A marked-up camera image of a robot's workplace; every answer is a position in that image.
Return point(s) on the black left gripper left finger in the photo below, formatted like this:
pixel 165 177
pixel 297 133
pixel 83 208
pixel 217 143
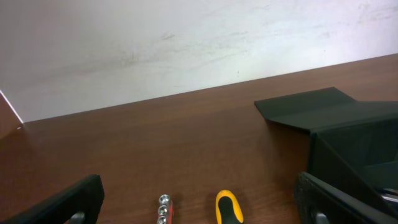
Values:
pixel 86 197

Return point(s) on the silver wrench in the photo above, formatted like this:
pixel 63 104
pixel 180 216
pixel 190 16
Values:
pixel 389 195

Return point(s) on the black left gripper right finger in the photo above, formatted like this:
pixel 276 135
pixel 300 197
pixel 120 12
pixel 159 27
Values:
pixel 319 202

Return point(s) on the black open box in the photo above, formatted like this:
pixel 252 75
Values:
pixel 353 144

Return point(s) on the yellow black screwdriver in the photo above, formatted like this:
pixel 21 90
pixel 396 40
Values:
pixel 227 208

